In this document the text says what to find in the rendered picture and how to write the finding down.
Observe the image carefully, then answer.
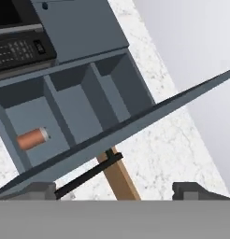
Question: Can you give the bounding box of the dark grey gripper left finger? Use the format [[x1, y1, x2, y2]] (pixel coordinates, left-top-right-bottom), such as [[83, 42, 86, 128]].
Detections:
[[14, 181, 57, 202]]

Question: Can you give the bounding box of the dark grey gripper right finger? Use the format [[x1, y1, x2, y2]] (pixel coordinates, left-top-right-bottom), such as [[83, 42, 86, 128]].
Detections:
[[171, 181, 230, 202]]

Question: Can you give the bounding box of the orange jam jar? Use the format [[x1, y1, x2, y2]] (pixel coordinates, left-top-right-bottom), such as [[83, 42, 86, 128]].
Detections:
[[16, 126, 51, 151]]

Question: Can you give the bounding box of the blue-grey open cabinet door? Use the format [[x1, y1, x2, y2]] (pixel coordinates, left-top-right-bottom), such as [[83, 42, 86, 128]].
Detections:
[[0, 69, 230, 200]]

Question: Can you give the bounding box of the blue-grey cabinet with shelves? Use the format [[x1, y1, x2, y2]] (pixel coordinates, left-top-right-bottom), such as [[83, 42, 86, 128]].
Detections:
[[0, 47, 156, 174]]

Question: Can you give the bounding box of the blue-grey closed cabinet door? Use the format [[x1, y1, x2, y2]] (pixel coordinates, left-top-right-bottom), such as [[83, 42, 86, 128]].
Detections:
[[30, 0, 130, 65]]

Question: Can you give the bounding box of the black microwave oven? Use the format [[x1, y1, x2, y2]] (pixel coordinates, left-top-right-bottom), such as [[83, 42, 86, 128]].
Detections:
[[0, 0, 58, 77]]

